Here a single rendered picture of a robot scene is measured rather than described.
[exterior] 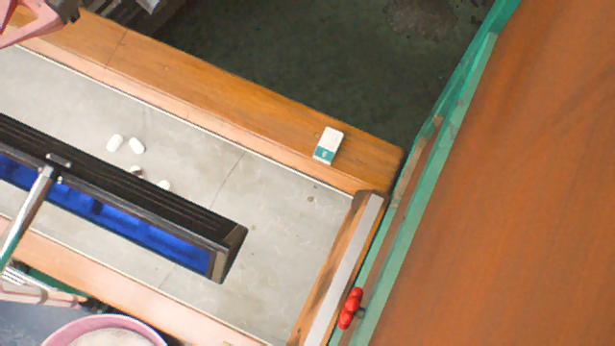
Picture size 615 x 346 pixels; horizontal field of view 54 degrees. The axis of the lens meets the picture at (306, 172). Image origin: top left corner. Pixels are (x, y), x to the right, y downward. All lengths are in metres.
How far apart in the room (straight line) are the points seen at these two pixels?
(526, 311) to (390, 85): 1.83
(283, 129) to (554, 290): 0.97
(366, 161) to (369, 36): 1.01
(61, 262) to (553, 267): 1.02
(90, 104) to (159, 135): 0.15
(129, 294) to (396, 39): 1.31
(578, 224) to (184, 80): 1.04
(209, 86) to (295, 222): 0.30
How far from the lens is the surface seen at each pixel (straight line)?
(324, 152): 1.09
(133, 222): 0.78
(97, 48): 1.25
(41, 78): 1.29
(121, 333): 1.14
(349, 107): 1.97
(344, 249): 0.98
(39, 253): 1.16
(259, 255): 1.10
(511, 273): 0.23
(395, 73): 2.03
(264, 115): 1.14
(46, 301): 0.95
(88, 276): 1.13
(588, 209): 0.19
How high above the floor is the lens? 1.83
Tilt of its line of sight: 75 degrees down
